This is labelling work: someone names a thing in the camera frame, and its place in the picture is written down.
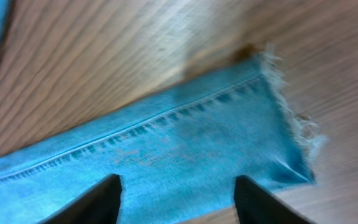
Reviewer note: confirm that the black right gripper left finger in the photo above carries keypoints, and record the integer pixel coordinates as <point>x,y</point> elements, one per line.
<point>98,205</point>

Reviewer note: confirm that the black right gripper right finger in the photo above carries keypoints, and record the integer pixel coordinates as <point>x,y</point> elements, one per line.
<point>255,205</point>

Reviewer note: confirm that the blue denim jeans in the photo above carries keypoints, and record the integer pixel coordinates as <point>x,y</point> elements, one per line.
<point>174,155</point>

